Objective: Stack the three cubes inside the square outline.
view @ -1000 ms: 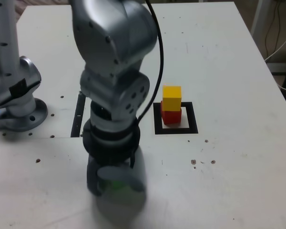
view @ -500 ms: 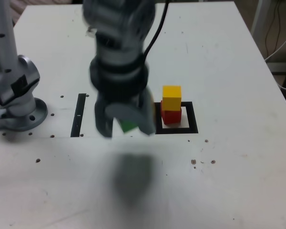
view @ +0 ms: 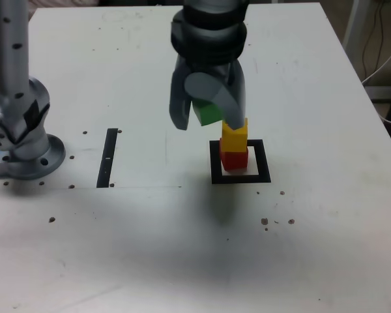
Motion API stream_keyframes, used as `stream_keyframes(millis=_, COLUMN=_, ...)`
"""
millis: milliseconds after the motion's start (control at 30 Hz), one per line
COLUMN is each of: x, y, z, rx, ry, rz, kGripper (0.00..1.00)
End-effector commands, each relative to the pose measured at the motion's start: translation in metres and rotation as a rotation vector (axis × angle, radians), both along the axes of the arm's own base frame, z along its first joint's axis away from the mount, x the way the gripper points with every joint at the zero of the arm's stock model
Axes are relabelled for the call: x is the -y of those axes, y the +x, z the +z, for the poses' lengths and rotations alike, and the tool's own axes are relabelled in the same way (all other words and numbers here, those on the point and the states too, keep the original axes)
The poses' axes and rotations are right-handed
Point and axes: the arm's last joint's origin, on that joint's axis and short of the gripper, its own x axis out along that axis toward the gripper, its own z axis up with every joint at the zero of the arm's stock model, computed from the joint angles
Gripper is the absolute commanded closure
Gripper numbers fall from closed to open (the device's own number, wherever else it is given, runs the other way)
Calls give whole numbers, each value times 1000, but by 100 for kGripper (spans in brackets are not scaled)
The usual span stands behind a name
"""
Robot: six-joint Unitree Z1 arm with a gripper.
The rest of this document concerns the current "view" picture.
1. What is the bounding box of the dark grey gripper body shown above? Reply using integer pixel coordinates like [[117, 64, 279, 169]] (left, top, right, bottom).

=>
[[190, 61, 233, 85]]

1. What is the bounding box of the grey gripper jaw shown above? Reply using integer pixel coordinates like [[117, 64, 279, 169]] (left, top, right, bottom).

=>
[[183, 59, 248, 131], [168, 54, 197, 132]]

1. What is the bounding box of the green cube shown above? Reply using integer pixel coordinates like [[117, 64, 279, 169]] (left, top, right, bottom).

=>
[[192, 100, 225, 127]]

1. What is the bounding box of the yellow cube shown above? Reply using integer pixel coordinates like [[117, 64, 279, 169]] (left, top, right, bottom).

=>
[[222, 117, 250, 153]]

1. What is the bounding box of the red cube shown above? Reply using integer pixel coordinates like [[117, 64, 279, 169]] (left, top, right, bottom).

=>
[[218, 138, 250, 172]]

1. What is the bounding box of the black tape square outline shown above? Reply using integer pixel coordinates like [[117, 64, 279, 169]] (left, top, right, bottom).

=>
[[209, 139, 272, 185]]

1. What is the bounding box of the black tape strip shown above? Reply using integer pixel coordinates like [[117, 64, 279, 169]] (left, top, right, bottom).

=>
[[96, 128, 119, 189]]

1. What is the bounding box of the thin black background cable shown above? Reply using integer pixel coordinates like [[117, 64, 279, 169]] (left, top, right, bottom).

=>
[[361, 0, 384, 78]]

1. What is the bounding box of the white frame leg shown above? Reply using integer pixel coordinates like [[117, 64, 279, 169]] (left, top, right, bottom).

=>
[[341, 0, 362, 50]]

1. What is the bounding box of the white background cable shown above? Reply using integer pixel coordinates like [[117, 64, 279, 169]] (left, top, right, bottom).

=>
[[360, 38, 391, 86]]

